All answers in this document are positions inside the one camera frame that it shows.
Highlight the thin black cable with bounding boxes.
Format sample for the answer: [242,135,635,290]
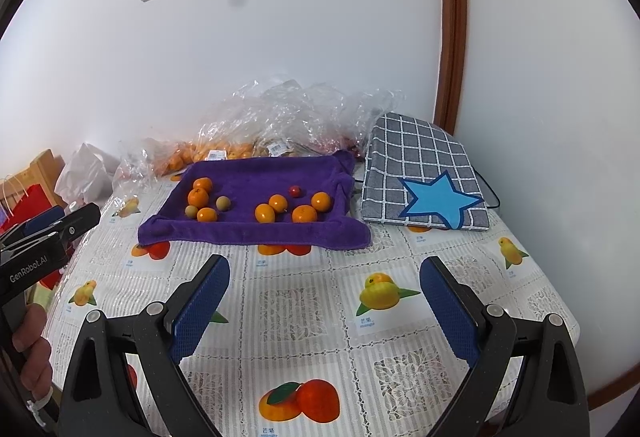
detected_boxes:
[474,170,501,211]

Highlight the purple towel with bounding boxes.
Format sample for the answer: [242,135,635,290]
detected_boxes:
[137,150,372,252]

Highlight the red paper bag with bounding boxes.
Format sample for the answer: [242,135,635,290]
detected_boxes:
[0,174,68,290]

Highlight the brown door frame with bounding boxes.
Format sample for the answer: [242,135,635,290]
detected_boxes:
[432,0,468,133]

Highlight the crumpled clear plastic bag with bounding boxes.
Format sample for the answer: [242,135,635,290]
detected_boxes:
[235,77,403,160]

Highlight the fruit printed tablecloth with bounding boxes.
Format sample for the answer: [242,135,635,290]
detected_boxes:
[35,167,581,437]

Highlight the clear plastic bag of oranges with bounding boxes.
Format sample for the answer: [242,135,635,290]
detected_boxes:
[150,114,263,178]

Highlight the small clear plastic bag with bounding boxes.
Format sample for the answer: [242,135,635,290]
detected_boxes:
[114,137,166,190]

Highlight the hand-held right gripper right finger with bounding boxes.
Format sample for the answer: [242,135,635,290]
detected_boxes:
[419,256,591,437]

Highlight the checked cushion with blue star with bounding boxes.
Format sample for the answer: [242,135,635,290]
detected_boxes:
[360,112,491,232]

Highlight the brown baseboard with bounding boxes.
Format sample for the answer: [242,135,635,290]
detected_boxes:
[585,367,640,414]

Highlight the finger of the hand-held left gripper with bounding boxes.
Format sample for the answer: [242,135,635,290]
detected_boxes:
[23,206,67,236]
[54,202,102,246]

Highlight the white plastic bag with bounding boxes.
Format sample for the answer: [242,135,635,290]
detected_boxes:
[55,142,119,208]

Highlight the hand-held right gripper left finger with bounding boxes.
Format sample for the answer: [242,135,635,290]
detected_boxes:
[59,253,232,437]

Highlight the person's left hand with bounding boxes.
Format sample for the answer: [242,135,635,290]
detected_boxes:
[12,304,54,398]

